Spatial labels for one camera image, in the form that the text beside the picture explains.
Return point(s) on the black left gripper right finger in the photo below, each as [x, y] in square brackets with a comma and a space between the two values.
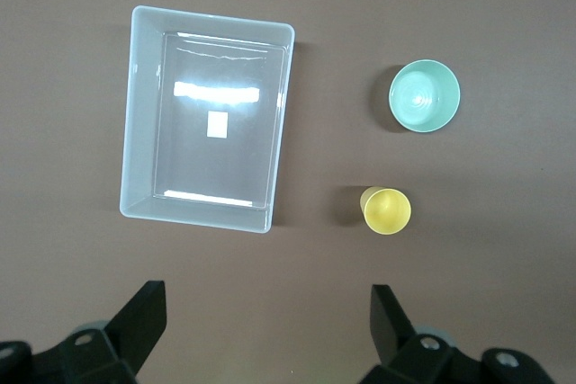
[389, 325]

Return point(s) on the mint green bowl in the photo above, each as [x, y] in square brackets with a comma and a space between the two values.
[423, 96]

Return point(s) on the yellow plastic cup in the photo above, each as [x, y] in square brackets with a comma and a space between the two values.
[387, 212]

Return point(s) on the brown table cover sheet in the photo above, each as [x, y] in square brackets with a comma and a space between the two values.
[315, 6]

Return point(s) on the clear plastic storage bin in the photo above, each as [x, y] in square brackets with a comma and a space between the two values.
[144, 168]

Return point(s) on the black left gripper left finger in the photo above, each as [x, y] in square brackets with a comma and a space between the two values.
[139, 316]

